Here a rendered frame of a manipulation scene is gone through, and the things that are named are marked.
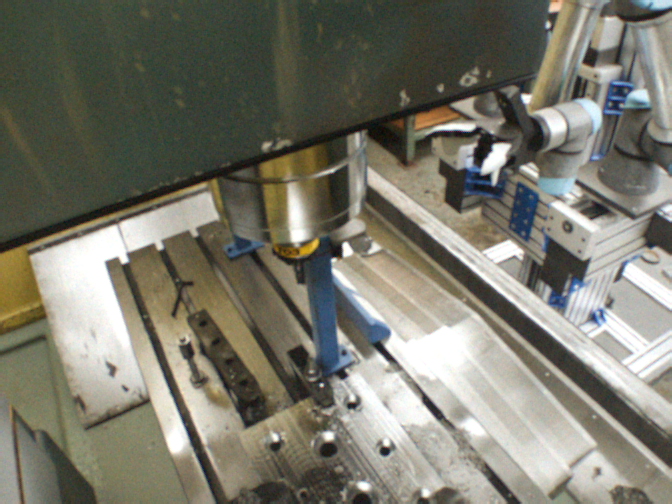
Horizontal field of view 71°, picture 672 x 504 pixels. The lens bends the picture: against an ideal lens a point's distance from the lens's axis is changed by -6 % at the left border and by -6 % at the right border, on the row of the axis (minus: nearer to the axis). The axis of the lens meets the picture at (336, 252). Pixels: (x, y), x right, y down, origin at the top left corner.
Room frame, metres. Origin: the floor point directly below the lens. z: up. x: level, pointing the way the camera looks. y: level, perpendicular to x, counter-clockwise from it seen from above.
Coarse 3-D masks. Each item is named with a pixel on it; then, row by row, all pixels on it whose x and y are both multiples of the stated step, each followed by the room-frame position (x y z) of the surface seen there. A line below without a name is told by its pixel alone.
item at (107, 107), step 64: (0, 0) 0.24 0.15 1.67; (64, 0) 0.26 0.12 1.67; (128, 0) 0.27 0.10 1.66; (192, 0) 0.28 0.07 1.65; (256, 0) 0.30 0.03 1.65; (320, 0) 0.32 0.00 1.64; (384, 0) 0.34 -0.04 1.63; (448, 0) 0.37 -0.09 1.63; (512, 0) 0.40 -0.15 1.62; (0, 64) 0.24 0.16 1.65; (64, 64) 0.25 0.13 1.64; (128, 64) 0.27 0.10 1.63; (192, 64) 0.28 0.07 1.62; (256, 64) 0.30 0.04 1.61; (320, 64) 0.32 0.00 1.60; (384, 64) 0.34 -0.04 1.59; (448, 64) 0.37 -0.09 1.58; (512, 64) 0.40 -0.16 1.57; (0, 128) 0.23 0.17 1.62; (64, 128) 0.25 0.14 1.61; (128, 128) 0.26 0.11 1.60; (192, 128) 0.28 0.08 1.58; (256, 128) 0.30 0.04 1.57; (320, 128) 0.32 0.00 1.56; (0, 192) 0.22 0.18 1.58; (64, 192) 0.24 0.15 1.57; (128, 192) 0.26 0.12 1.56
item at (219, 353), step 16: (192, 320) 0.71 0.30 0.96; (208, 320) 0.71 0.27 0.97; (208, 336) 0.66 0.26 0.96; (224, 336) 0.66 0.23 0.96; (208, 352) 0.63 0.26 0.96; (224, 352) 0.62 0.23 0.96; (224, 368) 0.58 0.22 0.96; (240, 368) 0.58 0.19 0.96; (240, 384) 0.55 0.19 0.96; (256, 384) 0.54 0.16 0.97; (240, 400) 0.52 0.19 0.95; (256, 400) 0.52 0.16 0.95
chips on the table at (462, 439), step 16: (384, 368) 0.61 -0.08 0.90; (400, 368) 0.61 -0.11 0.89; (384, 400) 0.54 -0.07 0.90; (416, 432) 0.46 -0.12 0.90; (432, 432) 0.46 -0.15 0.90; (448, 432) 0.46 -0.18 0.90; (464, 432) 0.45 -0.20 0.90; (432, 448) 0.43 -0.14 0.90; (464, 448) 0.43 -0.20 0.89; (432, 464) 0.40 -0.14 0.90; (448, 464) 0.40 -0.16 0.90; (480, 464) 0.40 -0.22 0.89; (448, 480) 0.37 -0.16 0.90
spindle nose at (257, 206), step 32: (288, 160) 0.36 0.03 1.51; (320, 160) 0.37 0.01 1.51; (352, 160) 0.39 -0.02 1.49; (224, 192) 0.38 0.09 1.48; (256, 192) 0.36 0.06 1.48; (288, 192) 0.36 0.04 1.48; (320, 192) 0.37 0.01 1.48; (352, 192) 0.39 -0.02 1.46; (224, 224) 0.39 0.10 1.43; (256, 224) 0.36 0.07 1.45; (288, 224) 0.36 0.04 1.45; (320, 224) 0.37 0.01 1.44
